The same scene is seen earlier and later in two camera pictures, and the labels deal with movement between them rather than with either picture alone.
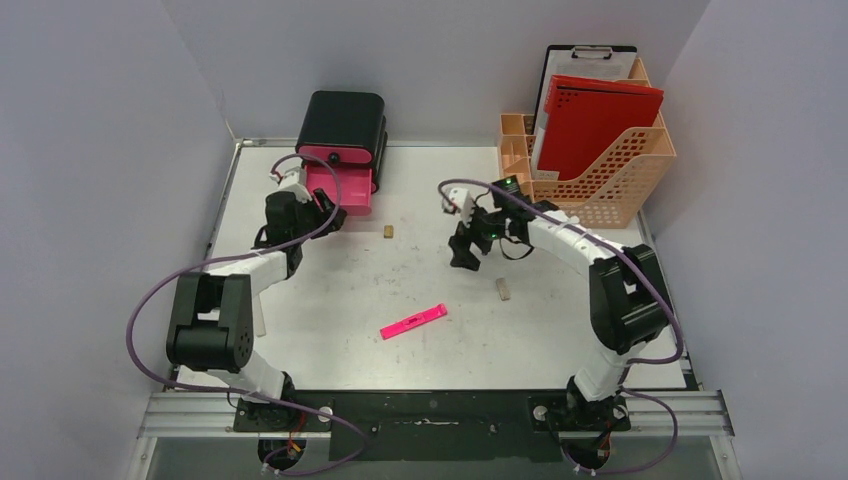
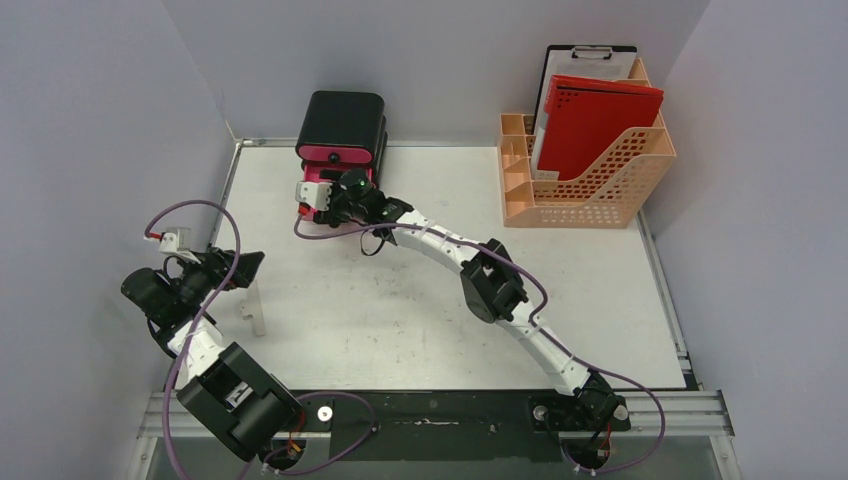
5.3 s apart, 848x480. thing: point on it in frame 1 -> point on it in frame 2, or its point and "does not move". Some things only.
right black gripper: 472,235 -> 332,211
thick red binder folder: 585,119 does not move
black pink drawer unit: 348,130 does not move
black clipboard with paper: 604,62 does not move
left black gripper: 323,213 -> 216,264
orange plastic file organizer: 609,194 does not move
